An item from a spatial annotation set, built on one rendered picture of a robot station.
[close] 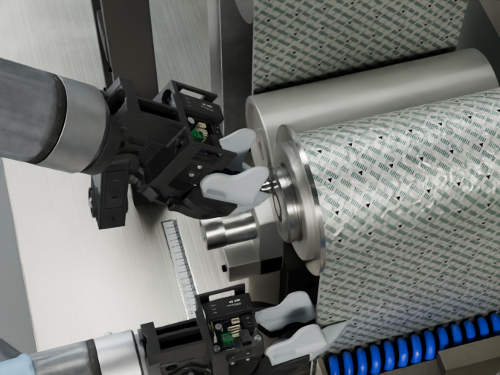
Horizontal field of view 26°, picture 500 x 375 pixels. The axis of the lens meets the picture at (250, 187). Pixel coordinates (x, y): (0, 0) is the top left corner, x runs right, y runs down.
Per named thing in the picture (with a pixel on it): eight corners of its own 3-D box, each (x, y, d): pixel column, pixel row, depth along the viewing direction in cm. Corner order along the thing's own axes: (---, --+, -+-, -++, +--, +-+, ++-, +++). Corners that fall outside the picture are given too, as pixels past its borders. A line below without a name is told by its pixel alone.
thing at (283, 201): (286, 256, 105) (264, 190, 108) (305, 251, 105) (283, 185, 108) (290, 222, 98) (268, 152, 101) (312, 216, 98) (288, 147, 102)
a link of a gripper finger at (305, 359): (314, 368, 110) (229, 389, 108) (313, 375, 111) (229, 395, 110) (300, 328, 112) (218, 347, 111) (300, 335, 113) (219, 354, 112)
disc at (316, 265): (273, 181, 113) (277, 93, 101) (277, 180, 114) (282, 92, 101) (315, 303, 106) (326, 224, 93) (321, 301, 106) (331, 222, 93)
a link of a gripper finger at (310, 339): (359, 326, 107) (268, 347, 106) (354, 352, 112) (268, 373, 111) (349, 299, 109) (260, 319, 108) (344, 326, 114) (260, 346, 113)
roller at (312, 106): (245, 141, 124) (245, 73, 114) (452, 95, 128) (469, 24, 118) (274, 226, 118) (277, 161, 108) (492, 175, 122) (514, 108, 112)
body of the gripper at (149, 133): (245, 160, 93) (129, 128, 85) (186, 216, 97) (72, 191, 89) (222, 93, 97) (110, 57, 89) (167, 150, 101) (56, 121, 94)
